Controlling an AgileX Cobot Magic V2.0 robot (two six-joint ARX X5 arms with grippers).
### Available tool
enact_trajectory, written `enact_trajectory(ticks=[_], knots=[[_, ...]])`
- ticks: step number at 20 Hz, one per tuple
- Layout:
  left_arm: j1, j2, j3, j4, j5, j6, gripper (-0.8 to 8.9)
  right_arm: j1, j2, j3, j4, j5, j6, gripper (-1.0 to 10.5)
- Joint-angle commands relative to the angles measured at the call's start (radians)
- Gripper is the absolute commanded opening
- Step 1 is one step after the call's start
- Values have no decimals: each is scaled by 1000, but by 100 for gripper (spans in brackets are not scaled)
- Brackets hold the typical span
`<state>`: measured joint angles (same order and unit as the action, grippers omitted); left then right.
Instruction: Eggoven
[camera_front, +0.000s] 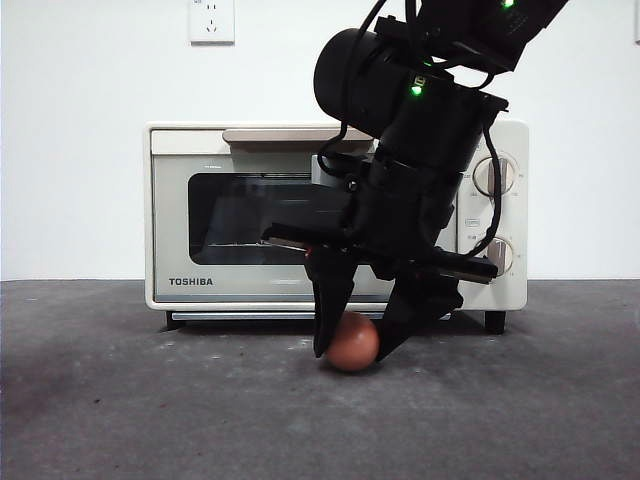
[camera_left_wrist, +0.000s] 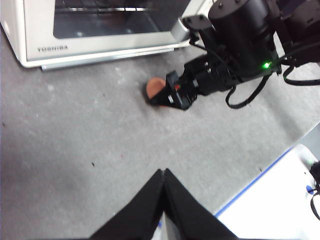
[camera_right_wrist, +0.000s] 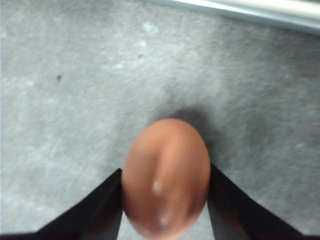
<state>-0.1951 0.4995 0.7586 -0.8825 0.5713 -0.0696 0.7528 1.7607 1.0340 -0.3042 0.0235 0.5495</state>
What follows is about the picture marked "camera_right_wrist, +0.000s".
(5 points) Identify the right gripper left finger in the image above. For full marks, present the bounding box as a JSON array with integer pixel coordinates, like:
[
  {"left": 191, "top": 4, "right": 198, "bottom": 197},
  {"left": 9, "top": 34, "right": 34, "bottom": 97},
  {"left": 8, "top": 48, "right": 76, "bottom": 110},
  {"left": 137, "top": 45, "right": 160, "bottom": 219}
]
[{"left": 0, "top": 167, "right": 125, "bottom": 240}]

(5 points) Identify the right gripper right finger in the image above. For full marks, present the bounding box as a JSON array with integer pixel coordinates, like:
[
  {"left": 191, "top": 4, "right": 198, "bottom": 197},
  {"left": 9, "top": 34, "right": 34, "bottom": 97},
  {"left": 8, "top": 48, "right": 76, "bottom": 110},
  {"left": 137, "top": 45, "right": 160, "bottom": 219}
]
[{"left": 206, "top": 162, "right": 320, "bottom": 240}]

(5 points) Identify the brown egg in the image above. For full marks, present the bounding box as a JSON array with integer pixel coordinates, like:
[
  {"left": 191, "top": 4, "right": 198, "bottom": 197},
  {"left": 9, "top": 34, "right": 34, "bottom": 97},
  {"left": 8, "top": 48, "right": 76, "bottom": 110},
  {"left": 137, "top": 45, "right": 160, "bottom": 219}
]
[{"left": 121, "top": 118, "right": 211, "bottom": 238}]

